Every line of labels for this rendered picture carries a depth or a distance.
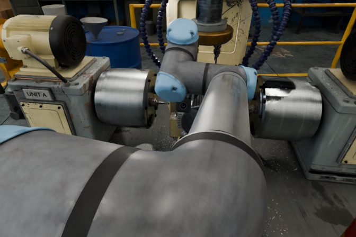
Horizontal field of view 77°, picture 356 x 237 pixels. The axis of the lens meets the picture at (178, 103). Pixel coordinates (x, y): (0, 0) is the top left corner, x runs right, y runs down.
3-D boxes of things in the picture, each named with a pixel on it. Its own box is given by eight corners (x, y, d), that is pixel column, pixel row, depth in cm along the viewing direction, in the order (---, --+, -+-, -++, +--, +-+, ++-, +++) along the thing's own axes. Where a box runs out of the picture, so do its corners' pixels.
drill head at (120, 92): (96, 102, 114) (85, 56, 101) (167, 107, 111) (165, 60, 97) (71, 135, 94) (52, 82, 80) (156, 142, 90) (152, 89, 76)
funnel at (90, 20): (90, 40, 230) (85, 15, 215) (114, 40, 230) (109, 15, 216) (82, 49, 208) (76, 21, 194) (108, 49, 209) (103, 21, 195)
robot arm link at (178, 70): (199, 91, 45) (208, 49, 50) (148, 84, 48) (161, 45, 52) (201, 108, 52) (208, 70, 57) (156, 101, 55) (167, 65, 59)
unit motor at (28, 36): (43, 97, 113) (8, 8, 90) (105, 101, 110) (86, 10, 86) (5, 129, 92) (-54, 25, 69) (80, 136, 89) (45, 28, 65)
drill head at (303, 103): (228, 111, 108) (235, 63, 94) (317, 118, 103) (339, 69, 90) (231, 149, 87) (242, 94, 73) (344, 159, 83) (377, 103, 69)
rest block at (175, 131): (171, 129, 115) (171, 110, 108) (185, 130, 114) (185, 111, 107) (169, 136, 110) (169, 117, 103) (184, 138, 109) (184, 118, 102)
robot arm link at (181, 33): (160, 39, 50) (169, 12, 54) (166, 67, 60) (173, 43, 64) (195, 44, 49) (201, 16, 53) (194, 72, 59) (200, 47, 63)
